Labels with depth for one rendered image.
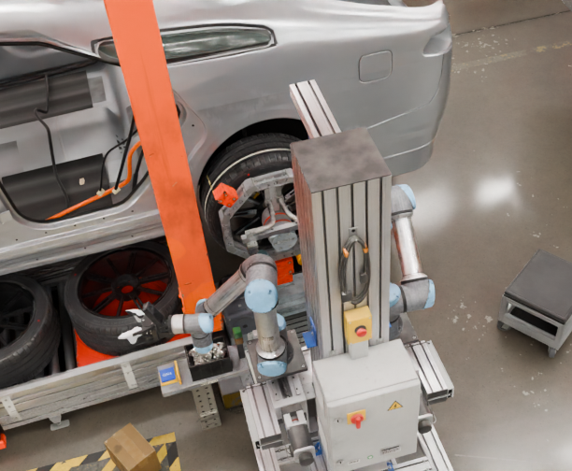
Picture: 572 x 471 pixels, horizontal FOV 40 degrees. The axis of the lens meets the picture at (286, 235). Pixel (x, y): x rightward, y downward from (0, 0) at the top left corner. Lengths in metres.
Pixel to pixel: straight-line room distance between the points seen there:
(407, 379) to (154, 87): 1.39
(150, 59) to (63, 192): 1.69
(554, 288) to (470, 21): 3.34
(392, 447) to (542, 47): 4.43
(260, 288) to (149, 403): 1.73
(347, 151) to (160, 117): 0.88
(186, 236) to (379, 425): 1.17
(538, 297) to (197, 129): 1.96
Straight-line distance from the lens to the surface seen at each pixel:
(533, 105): 6.19
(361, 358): 2.88
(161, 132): 3.07
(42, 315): 4.29
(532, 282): 4.39
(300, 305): 4.46
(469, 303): 4.69
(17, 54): 5.46
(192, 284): 3.64
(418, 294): 3.34
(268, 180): 3.75
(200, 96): 3.65
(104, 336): 4.16
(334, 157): 2.41
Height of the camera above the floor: 3.55
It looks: 44 degrees down
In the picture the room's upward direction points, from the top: 6 degrees counter-clockwise
